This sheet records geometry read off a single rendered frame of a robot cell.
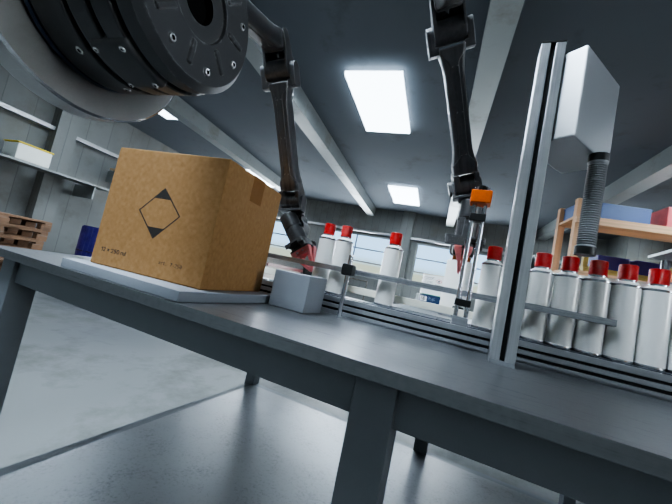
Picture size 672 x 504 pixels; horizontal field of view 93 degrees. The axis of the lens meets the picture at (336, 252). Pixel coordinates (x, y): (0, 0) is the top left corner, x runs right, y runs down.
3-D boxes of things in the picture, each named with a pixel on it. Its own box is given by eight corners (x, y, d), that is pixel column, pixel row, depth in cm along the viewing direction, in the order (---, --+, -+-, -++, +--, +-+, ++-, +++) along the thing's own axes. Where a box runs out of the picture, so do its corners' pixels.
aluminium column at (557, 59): (511, 365, 64) (561, 55, 70) (514, 369, 60) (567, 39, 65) (486, 358, 66) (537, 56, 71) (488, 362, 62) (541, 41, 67)
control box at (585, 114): (609, 167, 70) (620, 85, 71) (574, 135, 61) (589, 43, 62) (557, 174, 78) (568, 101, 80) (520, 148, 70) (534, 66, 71)
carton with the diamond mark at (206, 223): (260, 292, 86) (282, 194, 88) (199, 290, 63) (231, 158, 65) (170, 270, 94) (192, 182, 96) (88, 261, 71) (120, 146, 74)
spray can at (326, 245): (328, 292, 97) (342, 227, 99) (321, 291, 93) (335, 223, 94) (313, 289, 99) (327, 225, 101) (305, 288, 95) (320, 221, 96)
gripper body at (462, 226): (445, 243, 93) (450, 219, 94) (483, 249, 89) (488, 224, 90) (444, 239, 87) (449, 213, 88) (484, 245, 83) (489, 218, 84)
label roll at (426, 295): (475, 319, 135) (480, 285, 136) (448, 314, 123) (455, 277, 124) (434, 309, 151) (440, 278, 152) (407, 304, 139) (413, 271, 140)
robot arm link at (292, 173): (257, 63, 93) (291, 57, 90) (267, 68, 98) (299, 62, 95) (275, 211, 105) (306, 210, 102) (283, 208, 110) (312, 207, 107)
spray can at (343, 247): (345, 296, 95) (358, 229, 97) (338, 295, 91) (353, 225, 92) (329, 292, 97) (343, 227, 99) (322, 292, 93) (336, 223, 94)
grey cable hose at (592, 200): (592, 257, 65) (606, 159, 67) (598, 255, 62) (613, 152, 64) (571, 255, 67) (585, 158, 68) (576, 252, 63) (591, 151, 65)
